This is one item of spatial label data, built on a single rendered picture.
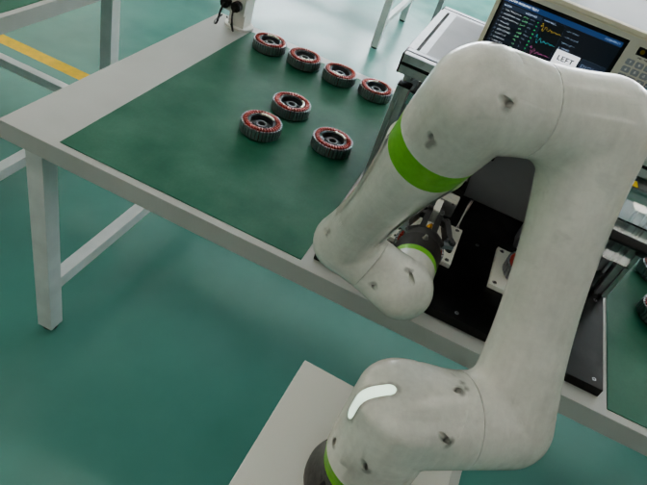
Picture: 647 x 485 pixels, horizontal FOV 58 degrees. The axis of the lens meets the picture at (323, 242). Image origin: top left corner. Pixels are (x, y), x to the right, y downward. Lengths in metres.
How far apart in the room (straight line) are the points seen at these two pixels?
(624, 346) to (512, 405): 0.72
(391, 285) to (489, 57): 0.46
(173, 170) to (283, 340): 0.88
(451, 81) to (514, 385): 0.39
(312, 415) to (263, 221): 0.49
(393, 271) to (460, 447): 0.33
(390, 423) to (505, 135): 0.35
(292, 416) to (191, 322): 1.12
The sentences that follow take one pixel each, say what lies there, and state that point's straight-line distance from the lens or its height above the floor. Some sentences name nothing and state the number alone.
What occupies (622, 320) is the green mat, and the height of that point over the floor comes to 0.75.
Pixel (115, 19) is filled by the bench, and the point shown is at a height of 0.58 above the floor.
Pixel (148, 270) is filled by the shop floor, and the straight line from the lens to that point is 2.20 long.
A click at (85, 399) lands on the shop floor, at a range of 1.87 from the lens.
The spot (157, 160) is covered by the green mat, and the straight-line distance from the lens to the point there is 1.43.
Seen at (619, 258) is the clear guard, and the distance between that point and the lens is 1.21.
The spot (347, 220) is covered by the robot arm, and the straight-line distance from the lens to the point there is 0.90.
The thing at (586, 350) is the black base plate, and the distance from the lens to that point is 1.38.
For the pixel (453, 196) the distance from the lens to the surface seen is 1.38.
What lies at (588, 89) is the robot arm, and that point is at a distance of 0.71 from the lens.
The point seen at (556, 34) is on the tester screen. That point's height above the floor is 1.26.
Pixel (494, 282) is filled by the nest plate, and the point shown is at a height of 0.78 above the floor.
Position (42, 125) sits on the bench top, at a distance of 1.52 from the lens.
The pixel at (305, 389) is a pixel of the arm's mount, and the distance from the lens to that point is 1.01.
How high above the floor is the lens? 1.58
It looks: 40 degrees down
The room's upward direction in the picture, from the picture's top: 20 degrees clockwise
